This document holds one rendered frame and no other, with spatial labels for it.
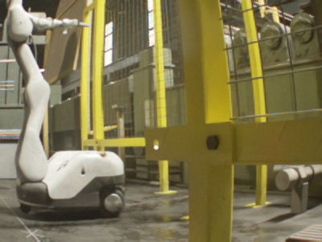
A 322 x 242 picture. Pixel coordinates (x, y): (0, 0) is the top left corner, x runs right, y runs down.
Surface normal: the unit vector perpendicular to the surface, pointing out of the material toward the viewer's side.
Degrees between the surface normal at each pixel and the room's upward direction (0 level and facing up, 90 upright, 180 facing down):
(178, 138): 90
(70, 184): 91
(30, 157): 90
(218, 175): 90
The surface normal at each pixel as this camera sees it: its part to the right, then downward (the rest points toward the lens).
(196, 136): -0.85, 0.02
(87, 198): 0.48, -0.05
